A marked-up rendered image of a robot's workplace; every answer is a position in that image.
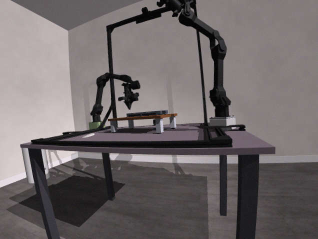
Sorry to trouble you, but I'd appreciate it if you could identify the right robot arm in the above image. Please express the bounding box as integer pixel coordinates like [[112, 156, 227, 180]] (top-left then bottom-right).
[[90, 72, 141, 123]]

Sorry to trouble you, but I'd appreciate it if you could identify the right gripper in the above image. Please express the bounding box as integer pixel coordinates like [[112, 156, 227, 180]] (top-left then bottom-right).
[[118, 90, 139, 110]]

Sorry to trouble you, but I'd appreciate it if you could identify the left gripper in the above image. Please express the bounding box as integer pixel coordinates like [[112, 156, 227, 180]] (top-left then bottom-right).
[[156, 0, 172, 8]]

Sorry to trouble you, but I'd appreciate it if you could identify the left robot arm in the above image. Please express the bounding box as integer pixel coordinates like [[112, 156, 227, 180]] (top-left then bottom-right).
[[168, 0, 231, 118]]

